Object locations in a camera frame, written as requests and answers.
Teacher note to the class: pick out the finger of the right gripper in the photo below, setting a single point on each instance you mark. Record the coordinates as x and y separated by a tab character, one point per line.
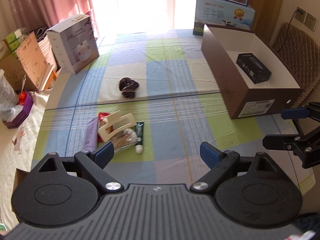
281	142
295	113

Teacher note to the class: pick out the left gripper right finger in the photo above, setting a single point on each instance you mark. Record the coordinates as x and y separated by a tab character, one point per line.
223	166

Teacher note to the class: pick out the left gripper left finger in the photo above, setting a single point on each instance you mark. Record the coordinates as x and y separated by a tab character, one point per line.
92	166

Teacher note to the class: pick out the cotton swab bag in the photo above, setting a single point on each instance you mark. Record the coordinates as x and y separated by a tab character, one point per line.
124	139

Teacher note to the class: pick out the dark green cream tube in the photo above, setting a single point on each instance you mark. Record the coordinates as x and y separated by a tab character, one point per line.
139	129

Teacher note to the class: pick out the brown cardboard sorting box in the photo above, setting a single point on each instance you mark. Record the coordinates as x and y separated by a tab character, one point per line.
242	98

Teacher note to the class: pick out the purple sachet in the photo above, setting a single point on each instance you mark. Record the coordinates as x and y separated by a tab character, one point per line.
91	136

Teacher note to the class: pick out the red snack packet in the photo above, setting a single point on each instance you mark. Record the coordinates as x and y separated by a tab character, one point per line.
101	117

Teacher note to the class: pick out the cream hair claw clip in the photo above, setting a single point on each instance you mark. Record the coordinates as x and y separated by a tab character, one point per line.
114	124

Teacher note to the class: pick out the black product box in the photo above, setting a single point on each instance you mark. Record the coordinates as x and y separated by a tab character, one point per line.
253	67

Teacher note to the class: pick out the brown quilted chair cushion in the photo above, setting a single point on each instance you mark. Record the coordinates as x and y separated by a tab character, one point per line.
301	53

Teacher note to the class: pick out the dark purple scrunchie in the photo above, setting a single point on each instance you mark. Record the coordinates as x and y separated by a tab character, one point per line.
128	87

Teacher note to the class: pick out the purple tray box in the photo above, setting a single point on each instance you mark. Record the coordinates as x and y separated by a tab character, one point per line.
23	113

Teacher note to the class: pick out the clear plastic bag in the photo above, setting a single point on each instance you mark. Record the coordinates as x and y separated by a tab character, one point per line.
8	99

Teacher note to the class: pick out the checked blue green tablecloth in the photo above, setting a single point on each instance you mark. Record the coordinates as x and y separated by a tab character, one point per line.
178	100

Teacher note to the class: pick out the brown cardboard carton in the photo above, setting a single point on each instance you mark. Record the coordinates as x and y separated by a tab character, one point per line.
31	64

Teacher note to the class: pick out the white appliance box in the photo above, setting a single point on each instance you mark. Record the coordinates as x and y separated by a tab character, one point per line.
73	43

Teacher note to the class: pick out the blue milk carton box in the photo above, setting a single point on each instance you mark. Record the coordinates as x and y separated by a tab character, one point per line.
221	12

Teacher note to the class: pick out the green tissue packs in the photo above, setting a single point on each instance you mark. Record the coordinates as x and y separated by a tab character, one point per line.
15	38

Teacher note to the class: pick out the pink curtain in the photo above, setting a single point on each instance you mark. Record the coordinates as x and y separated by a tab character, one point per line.
33	14

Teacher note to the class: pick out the beige wall socket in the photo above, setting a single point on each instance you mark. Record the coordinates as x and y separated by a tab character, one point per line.
311	22

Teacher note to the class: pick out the wall socket with plug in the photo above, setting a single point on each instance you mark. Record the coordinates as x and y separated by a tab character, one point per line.
300	15

